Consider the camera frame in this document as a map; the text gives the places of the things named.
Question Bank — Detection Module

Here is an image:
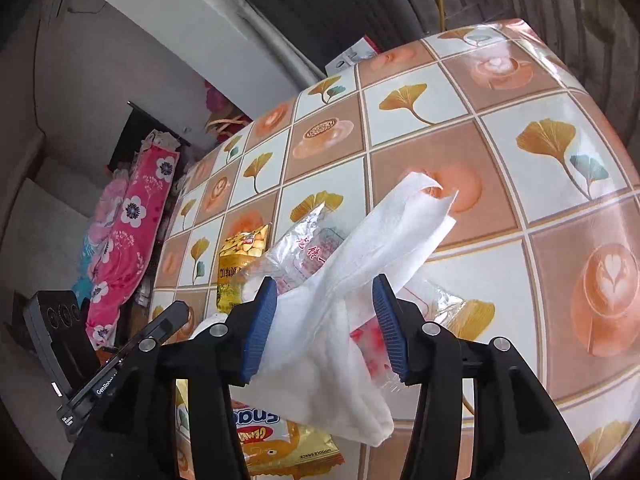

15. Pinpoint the yellow snack packet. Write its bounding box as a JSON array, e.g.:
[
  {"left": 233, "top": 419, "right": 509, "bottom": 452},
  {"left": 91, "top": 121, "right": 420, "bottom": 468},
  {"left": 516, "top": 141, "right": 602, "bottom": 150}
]
[{"left": 216, "top": 223, "right": 270, "bottom": 313}]

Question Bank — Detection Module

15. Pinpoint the red white carton box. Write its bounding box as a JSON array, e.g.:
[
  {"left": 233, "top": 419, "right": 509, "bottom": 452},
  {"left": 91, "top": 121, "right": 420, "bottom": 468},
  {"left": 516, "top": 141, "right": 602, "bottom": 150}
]
[{"left": 326, "top": 36, "right": 381, "bottom": 76}]

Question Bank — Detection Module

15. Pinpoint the white tissue paper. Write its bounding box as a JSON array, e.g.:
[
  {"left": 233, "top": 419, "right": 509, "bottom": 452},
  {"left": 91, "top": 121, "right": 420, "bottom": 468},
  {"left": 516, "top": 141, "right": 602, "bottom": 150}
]
[{"left": 232, "top": 172, "right": 456, "bottom": 446}]

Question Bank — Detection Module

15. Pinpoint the clear plastic wrapper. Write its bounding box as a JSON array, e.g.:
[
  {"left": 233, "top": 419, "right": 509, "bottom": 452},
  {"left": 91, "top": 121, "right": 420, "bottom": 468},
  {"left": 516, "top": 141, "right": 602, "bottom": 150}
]
[{"left": 231, "top": 204, "right": 465, "bottom": 391}]

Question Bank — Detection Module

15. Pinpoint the red tote bag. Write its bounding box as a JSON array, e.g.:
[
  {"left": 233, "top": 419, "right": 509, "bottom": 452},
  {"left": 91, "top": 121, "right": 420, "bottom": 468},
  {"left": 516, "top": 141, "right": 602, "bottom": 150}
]
[{"left": 204, "top": 80, "right": 252, "bottom": 145}]

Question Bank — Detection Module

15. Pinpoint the black door panel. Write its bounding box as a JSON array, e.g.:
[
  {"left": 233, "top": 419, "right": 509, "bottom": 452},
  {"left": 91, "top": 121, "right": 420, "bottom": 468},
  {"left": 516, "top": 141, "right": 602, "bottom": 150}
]
[{"left": 244, "top": 0, "right": 439, "bottom": 70}]

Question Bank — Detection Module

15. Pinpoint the patterned vinyl tablecloth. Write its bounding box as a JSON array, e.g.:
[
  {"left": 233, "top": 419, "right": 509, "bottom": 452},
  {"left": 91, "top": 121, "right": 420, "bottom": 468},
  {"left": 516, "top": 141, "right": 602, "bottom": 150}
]
[{"left": 150, "top": 21, "right": 639, "bottom": 479}]

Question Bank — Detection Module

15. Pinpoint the pink floral blanket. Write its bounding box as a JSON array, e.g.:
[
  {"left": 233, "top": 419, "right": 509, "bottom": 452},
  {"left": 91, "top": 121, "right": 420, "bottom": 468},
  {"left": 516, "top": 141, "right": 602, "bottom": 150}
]
[{"left": 75, "top": 130, "right": 180, "bottom": 350}]

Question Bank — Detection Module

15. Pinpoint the yellow foil snack bag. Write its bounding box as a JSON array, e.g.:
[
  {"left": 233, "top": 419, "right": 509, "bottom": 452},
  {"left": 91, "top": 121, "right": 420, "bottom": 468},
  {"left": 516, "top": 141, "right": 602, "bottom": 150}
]
[{"left": 175, "top": 379, "right": 345, "bottom": 479}]

